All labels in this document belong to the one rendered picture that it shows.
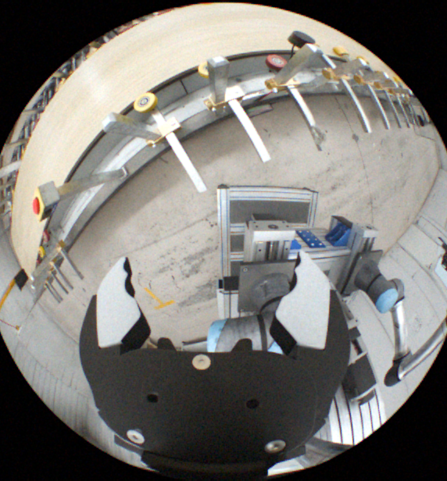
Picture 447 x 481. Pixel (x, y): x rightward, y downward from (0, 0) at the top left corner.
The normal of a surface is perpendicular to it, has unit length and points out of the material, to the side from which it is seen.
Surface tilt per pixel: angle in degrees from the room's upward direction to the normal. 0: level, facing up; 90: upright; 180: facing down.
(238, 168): 0
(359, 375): 90
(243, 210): 0
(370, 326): 90
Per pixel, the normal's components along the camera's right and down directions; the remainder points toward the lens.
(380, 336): -0.51, -0.75
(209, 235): 0.04, 0.47
